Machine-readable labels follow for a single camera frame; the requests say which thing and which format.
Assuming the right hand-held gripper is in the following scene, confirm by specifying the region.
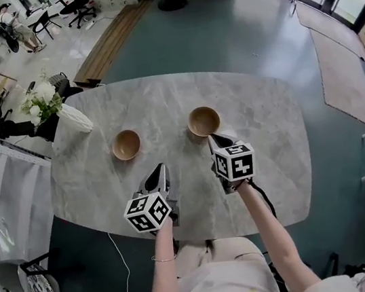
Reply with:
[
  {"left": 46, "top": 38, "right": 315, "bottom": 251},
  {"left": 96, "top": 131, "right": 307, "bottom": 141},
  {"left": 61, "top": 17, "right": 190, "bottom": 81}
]
[{"left": 206, "top": 127, "right": 261, "bottom": 197}]

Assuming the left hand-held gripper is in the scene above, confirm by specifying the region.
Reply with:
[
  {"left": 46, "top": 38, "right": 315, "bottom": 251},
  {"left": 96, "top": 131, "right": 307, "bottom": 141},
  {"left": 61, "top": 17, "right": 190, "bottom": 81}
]
[{"left": 116, "top": 161, "right": 183, "bottom": 236}]

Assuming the brown bowl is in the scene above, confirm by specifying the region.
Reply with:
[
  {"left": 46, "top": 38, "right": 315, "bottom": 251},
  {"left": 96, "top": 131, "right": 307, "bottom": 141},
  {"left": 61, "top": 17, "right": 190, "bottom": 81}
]
[
  {"left": 185, "top": 103, "right": 224, "bottom": 141},
  {"left": 186, "top": 104, "right": 223, "bottom": 138},
  {"left": 109, "top": 128, "right": 145, "bottom": 163}
]

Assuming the person's right forearm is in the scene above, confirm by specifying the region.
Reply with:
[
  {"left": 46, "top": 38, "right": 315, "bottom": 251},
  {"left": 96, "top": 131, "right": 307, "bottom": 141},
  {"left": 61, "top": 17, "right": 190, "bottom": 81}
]
[{"left": 234, "top": 170, "right": 325, "bottom": 292}]

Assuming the person's left forearm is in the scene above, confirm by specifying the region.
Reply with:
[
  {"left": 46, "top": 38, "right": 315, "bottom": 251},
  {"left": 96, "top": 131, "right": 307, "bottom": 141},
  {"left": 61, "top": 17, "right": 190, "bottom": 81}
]
[{"left": 136, "top": 216, "right": 185, "bottom": 292}]

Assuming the white ribbed vase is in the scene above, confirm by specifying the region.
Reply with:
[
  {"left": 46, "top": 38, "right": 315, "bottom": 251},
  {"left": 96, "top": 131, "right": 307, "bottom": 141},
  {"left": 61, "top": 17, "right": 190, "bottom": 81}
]
[{"left": 55, "top": 99, "right": 95, "bottom": 138}]

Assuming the person's light shirt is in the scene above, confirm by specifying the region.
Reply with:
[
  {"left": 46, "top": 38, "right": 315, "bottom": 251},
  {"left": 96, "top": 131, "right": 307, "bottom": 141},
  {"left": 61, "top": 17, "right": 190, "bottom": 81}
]
[{"left": 169, "top": 217, "right": 364, "bottom": 292}]

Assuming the beige floor mat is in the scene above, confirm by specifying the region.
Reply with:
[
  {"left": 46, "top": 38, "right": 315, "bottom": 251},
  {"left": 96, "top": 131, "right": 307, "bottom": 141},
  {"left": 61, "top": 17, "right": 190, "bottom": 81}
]
[{"left": 308, "top": 21, "right": 365, "bottom": 138}]

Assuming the black mesh chair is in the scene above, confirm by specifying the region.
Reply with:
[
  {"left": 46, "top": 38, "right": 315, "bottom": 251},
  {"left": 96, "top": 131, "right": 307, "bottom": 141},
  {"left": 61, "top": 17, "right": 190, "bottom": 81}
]
[{"left": 46, "top": 70, "right": 85, "bottom": 99}]

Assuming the white flower bouquet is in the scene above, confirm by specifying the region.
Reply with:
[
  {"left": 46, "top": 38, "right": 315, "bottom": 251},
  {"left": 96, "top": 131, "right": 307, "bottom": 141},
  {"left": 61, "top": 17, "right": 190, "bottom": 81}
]
[{"left": 14, "top": 67, "right": 68, "bottom": 128}]

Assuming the grey floor mat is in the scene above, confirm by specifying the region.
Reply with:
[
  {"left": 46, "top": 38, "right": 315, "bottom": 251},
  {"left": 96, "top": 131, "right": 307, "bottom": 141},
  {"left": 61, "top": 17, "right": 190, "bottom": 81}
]
[{"left": 293, "top": 0, "right": 365, "bottom": 72}]

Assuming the patterned seat cushion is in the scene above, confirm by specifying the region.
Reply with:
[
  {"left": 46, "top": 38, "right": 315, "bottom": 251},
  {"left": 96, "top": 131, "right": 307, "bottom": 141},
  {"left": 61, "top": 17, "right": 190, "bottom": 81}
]
[{"left": 23, "top": 260, "right": 57, "bottom": 292}]

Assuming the grey chair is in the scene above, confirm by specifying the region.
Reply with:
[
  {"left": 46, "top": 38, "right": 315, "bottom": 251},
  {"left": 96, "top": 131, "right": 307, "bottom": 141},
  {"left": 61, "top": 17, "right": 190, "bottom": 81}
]
[{"left": 0, "top": 244, "right": 90, "bottom": 292}]

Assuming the black bag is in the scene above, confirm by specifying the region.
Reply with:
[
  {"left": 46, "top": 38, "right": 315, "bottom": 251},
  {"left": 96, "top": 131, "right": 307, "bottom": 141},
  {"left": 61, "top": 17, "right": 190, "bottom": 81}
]
[{"left": 318, "top": 247, "right": 365, "bottom": 292}]

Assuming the black office chair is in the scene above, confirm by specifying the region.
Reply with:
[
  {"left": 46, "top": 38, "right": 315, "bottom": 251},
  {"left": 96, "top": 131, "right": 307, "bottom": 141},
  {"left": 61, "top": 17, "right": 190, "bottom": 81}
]
[{"left": 56, "top": 0, "right": 100, "bottom": 32}]

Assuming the white round table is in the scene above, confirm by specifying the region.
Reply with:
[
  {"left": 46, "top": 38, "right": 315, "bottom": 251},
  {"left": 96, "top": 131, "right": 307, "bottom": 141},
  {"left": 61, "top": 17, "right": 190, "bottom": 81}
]
[{"left": 24, "top": 7, "right": 51, "bottom": 28}]

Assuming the black cable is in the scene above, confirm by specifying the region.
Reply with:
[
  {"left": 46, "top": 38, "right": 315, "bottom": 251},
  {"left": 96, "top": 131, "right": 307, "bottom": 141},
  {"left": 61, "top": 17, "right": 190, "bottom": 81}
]
[{"left": 242, "top": 174, "right": 277, "bottom": 223}]

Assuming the thin silver bracelet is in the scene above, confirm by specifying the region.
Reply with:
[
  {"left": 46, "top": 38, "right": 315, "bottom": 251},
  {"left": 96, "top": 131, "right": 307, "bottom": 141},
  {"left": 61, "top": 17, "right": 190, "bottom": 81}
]
[{"left": 151, "top": 252, "right": 178, "bottom": 264}]

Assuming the white cable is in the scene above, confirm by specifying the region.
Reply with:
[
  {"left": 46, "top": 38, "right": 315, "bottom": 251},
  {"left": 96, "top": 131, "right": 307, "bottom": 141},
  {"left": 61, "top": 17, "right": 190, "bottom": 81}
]
[{"left": 106, "top": 227, "right": 150, "bottom": 292}]

